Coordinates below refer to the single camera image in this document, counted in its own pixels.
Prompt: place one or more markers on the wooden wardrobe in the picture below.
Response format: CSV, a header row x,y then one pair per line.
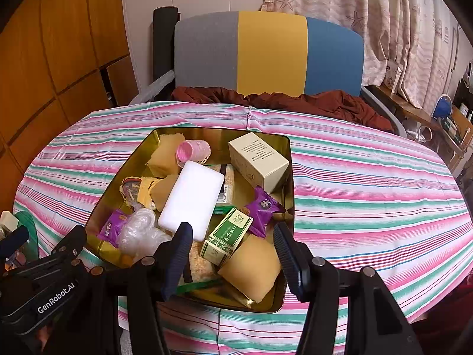
x,y
55,63

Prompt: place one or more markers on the yellow snack packet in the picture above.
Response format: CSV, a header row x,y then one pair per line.
x,y
136,188

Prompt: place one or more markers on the white carton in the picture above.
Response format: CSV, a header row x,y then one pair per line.
x,y
391,75

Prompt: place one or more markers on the patterned beige curtain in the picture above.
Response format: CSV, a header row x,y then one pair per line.
x,y
388,26

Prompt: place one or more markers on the purple snack packet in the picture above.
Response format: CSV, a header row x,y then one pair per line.
x,y
112,229
264,210

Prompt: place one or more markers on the white foam block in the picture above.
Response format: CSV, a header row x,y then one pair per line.
x,y
192,199

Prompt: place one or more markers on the yellow sponge block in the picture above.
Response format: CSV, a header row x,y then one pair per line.
x,y
166,153
253,270

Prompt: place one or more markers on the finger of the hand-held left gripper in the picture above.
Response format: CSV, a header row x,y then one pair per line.
x,y
16,237
70,242

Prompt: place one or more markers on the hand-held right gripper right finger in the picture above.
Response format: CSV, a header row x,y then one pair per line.
x,y
286,255

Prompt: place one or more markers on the green plastic object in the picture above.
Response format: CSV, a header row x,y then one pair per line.
x,y
26,225

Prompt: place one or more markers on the clear plastic bag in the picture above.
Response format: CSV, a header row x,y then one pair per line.
x,y
142,233

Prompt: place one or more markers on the black upright panel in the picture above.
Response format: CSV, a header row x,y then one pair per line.
x,y
164,44

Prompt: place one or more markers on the grey yellow blue chair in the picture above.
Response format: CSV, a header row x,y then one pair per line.
x,y
269,51

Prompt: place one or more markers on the small green and yellow box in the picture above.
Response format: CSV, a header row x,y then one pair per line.
x,y
225,238

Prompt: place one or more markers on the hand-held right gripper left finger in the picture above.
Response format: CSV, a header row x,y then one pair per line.
x,y
181,255

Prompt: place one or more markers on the gold tin box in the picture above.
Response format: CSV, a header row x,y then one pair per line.
x,y
221,137

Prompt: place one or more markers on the small clear snack packet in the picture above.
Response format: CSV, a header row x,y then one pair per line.
x,y
201,266

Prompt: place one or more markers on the beige cardboard box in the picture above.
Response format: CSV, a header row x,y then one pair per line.
x,y
258,162

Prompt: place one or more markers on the pink hair roller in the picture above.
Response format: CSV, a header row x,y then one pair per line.
x,y
192,151

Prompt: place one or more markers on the wooden desk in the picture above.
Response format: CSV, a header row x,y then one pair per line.
x,y
410,109

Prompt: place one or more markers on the dark red cloth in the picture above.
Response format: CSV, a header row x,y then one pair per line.
x,y
325,105

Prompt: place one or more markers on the blue desk fan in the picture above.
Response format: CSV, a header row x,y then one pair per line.
x,y
442,107

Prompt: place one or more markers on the green-edged cracker packet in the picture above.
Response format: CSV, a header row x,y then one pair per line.
x,y
228,181

